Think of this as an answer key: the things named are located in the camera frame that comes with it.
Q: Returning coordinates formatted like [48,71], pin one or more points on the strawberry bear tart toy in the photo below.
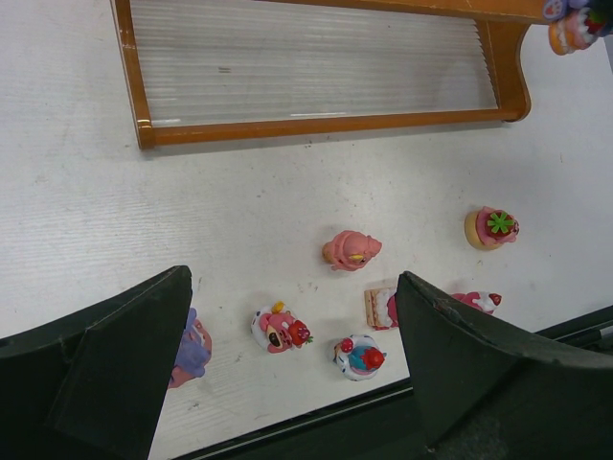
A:
[489,228]

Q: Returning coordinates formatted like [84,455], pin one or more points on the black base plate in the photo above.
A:
[380,424]

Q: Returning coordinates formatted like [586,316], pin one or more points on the pink round bear toy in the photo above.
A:
[350,250]

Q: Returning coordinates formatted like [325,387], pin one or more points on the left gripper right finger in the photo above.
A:
[489,390]

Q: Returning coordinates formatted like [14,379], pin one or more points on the pink bear with cream hat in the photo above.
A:
[483,301]

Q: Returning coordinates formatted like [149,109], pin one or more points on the blue red cupcake toy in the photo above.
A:
[357,356]

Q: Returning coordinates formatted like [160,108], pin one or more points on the small red strawberry bear toy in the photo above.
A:
[276,329]

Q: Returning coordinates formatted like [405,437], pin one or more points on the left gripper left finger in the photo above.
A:
[91,385]

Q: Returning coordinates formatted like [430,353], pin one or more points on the red bear on cake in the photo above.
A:
[380,308]

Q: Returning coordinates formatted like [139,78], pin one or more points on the purple bunny holding cake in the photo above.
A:
[576,24]

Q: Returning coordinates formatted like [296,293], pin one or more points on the wooden three-tier shelf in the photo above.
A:
[207,71]

